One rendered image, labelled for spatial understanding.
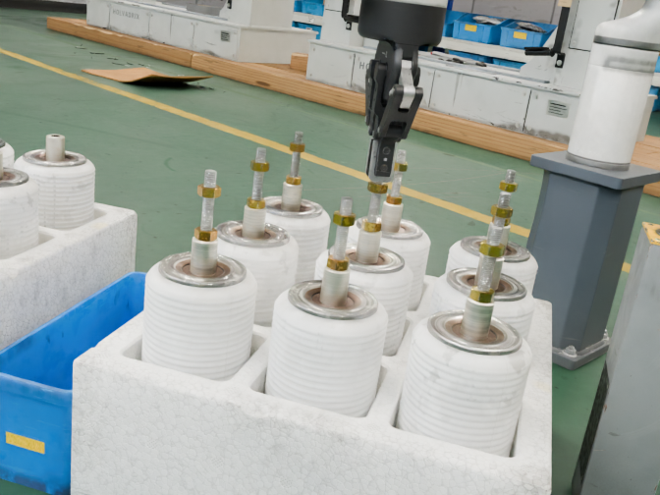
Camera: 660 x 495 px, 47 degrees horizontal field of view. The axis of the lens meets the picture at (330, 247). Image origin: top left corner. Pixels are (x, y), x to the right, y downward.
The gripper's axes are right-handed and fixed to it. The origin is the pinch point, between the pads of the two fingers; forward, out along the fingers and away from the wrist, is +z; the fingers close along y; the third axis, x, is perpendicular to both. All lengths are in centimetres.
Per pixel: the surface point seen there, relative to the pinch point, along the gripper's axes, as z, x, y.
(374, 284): 10.7, 0.1, -4.7
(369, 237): 7.3, 0.2, -1.1
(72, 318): 23.9, 29.4, 13.0
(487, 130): 28, -91, 203
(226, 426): 19.3, 13.3, -15.4
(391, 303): 12.7, -1.9, -4.4
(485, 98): 17, -93, 214
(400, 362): 17.1, -2.7, -7.7
